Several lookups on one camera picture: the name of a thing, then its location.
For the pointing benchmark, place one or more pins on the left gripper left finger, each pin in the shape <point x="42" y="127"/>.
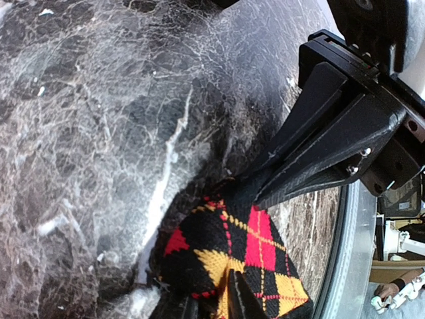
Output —
<point x="173" y="306"/>

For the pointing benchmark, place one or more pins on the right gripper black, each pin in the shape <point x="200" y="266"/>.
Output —
<point x="351" y="122"/>

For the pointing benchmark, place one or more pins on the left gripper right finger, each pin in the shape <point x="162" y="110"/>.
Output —
<point x="242" y="302"/>

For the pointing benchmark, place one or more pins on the red orange argyle sock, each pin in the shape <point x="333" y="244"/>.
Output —
<point x="227" y="232"/>

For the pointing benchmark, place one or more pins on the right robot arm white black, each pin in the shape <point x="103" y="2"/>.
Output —
<point x="389" y="33"/>

